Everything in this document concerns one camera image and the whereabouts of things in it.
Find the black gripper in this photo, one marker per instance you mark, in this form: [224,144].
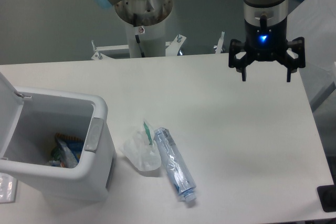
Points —
[267,45]

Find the clear plastic bottle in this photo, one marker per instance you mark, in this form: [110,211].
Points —
[174,164]

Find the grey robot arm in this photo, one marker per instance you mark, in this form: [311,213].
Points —
[265,28]

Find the trash pile inside can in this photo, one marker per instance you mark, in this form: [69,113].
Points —
[67,152]

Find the white trash can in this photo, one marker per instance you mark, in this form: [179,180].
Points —
[30,118]

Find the grey side cabinet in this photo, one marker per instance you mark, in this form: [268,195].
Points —
[315,21]

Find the black device at edge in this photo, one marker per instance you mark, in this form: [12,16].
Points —
[327,197]

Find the crumpled clear plastic bag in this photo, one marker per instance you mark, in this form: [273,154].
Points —
[142,150]

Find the clear plastic sheet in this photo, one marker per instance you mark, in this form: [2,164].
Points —
[8,188]

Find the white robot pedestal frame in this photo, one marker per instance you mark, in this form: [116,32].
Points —
[147,40]

